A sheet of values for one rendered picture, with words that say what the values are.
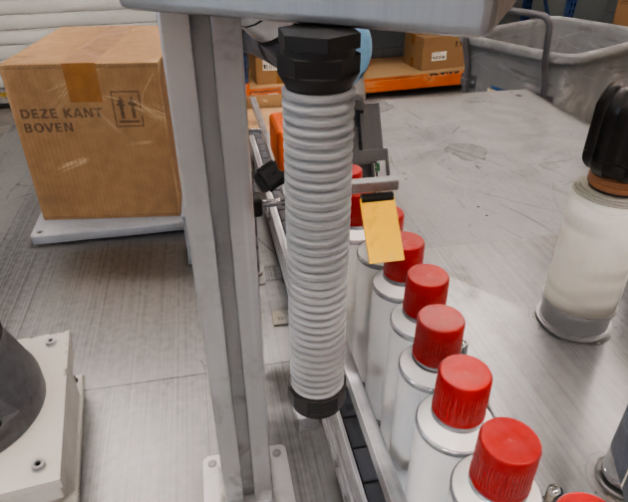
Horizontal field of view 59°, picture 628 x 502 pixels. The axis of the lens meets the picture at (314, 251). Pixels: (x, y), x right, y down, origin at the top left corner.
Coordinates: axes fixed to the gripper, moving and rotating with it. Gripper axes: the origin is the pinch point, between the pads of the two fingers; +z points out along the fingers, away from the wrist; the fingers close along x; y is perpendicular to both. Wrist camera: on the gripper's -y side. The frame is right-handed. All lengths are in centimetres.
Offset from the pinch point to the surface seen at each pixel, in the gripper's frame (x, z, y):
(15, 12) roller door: 356, -174, -137
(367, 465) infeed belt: -19.4, 17.6, -3.0
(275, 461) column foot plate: -12.2, 18.8, -11.0
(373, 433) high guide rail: -26.1, 11.9, -3.7
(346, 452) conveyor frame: -17.6, 16.8, -4.5
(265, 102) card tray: 88, -41, 3
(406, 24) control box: -49, -13, -7
